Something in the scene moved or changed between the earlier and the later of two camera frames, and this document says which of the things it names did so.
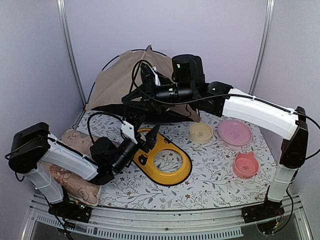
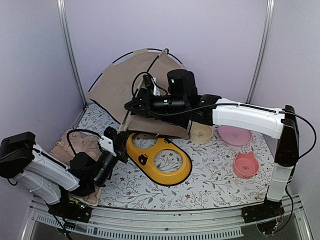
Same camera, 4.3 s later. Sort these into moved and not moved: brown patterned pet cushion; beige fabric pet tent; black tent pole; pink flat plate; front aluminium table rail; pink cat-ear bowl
Moved: beige fabric pet tent; black tent pole
Not moved: front aluminium table rail; pink flat plate; brown patterned pet cushion; pink cat-ear bowl
